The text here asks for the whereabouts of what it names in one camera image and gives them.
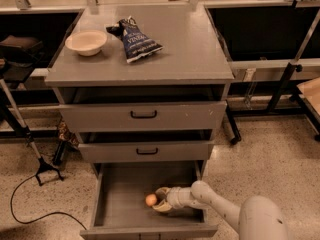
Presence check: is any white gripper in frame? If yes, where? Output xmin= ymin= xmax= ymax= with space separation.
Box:
xmin=152 ymin=187 xmax=194 ymax=213

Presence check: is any small orange fruit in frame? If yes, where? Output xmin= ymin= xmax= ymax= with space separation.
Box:
xmin=145 ymin=194 xmax=157 ymax=207

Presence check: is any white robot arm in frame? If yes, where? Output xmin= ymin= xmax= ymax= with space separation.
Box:
xmin=146 ymin=180 xmax=292 ymax=240

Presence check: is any grey bottom drawer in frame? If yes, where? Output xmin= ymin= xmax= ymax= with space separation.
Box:
xmin=80 ymin=161 xmax=217 ymax=240

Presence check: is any grey drawer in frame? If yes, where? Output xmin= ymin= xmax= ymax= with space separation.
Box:
xmin=80 ymin=161 xmax=217 ymax=240
xmin=60 ymin=86 xmax=226 ymax=132
xmin=79 ymin=130 xmax=213 ymax=163

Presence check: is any grey middle drawer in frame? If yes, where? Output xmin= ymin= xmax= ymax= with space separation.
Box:
xmin=79 ymin=130 xmax=213 ymax=163

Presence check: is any grey top drawer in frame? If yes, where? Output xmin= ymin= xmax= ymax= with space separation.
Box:
xmin=60 ymin=86 xmax=226 ymax=132

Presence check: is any grey drawer cabinet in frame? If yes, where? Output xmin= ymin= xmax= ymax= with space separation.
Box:
xmin=44 ymin=3 xmax=235 ymax=172

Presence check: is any black metal stand leg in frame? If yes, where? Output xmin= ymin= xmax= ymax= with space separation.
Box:
xmin=226 ymin=103 xmax=241 ymax=145

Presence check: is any dark blue chip bag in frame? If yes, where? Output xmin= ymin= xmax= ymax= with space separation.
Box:
xmin=106 ymin=16 xmax=163 ymax=64

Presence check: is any white bowl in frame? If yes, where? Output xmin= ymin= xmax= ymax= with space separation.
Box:
xmin=65 ymin=30 xmax=107 ymax=57

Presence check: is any black and silver tripod leg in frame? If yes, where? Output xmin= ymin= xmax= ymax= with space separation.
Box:
xmin=0 ymin=78 xmax=64 ymax=186

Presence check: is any dark chair seat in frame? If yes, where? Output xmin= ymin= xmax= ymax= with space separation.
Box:
xmin=0 ymin=35 xmax=44 ymax=65

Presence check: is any black middle drawer handle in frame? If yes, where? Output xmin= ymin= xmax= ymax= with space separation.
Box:
xmin=136 ymin=148 xmax=159 ymax=156

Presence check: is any black drawer handle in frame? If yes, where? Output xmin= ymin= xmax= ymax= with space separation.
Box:
xmin=136 ymin=148 xmax=159 ymax=156
xmin=130 ymin=110 xmax=158 ymax=119

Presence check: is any black top drawer handle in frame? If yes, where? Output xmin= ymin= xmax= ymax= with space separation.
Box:
xmin=130 ymin=110 xmax=158 ymax=119

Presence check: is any black floor cable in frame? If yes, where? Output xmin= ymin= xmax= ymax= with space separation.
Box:
xmin=9 ymin=174 xmax=88 ymax=231

